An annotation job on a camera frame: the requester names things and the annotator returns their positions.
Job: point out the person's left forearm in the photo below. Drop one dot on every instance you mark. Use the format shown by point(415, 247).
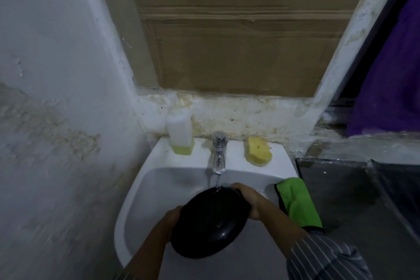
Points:
point(147, 253)

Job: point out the person's right hand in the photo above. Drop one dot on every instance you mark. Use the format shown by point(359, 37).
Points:
point(252, 201)

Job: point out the person's right thumb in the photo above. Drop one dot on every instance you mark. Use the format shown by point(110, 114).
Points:
point(241, 188)

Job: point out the yellow sponge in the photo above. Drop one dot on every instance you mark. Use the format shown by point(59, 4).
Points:
point(258, 150)

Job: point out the purple cloth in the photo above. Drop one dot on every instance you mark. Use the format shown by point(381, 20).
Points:
point(390, 83)

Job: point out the brown cardboard sheet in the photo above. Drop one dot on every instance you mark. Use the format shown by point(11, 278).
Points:
point(242, 33)

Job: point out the person's right forearm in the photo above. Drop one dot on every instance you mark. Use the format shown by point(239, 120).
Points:
point(282, 227)

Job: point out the chrome faucet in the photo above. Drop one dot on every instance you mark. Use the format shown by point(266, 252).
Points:
point(219, 155)

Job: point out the green cloth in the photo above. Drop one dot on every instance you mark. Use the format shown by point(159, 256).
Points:
point(297, 202)

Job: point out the black round pan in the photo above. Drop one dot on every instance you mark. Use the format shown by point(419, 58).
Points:
point(210, 222)

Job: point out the translucent dish soap bottle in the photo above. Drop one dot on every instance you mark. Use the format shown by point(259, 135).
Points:
point(179, 132)

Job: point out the person's left fingers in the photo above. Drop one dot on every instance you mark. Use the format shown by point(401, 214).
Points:
point(177, 214)

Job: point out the white ceramic sink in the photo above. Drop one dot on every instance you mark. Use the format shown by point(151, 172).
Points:
point(183, 184)

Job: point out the person's left hand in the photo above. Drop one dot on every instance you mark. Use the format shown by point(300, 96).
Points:
point(173, 217)

